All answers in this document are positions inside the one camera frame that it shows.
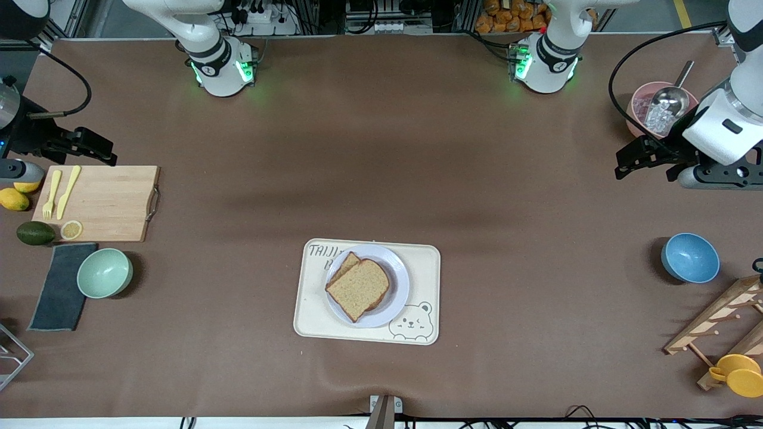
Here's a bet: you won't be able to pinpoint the mint green bowl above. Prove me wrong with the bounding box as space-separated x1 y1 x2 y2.
76 248 134 299

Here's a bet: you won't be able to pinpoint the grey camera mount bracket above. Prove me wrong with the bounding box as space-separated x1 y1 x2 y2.
368 394 404 429

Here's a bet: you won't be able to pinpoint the wooden cutting board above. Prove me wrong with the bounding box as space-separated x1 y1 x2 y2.
32 165 162 243

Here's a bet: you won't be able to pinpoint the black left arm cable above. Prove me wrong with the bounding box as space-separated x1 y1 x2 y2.
608 21 729 144

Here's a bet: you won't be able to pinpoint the yellow plastic knife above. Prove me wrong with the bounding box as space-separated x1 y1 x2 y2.
57 165 82 220

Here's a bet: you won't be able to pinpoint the dark grey cloth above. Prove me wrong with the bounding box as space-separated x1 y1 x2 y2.
27 243 98 332

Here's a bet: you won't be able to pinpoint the metal wire basket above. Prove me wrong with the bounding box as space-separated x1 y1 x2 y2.
0 322 35 392

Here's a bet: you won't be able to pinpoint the blue bowl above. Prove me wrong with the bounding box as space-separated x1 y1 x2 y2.
660 232 721 284

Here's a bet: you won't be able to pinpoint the yellow cup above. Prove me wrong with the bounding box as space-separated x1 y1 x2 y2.
708 354 763 399

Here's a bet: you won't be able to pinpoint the clear ice cube pile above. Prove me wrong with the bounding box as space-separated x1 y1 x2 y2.
645 104 681 135

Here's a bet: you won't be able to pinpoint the cream bear print tray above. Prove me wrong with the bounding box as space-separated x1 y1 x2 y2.
293 238 441 346

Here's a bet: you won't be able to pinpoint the white round plate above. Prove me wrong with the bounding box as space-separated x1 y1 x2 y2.
325 244 411 329

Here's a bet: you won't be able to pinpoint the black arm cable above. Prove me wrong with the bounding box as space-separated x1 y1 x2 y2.
608 21 729 144
36 48 92 117

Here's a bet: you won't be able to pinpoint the orange snack bags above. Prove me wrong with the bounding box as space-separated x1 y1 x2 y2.
475 0 552 34

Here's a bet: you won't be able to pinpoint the yellow plastic fork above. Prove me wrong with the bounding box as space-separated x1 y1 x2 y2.
42 170 63 220

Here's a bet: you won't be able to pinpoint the pink bowl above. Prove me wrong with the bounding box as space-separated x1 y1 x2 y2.
625 81 699 141

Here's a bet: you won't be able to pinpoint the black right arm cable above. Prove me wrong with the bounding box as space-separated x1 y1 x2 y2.
36 48 92 117

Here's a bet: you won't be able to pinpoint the metal scoop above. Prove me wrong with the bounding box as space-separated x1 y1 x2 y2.
649 60 696 118

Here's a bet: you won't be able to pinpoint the brown bread slice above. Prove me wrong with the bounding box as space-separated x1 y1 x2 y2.
325 259 391 323
329 251 389 312

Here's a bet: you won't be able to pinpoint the wooden rack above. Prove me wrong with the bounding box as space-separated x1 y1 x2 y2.
663 274 763 392

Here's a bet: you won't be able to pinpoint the green avocado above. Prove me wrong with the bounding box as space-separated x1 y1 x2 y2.
16 221 56 246

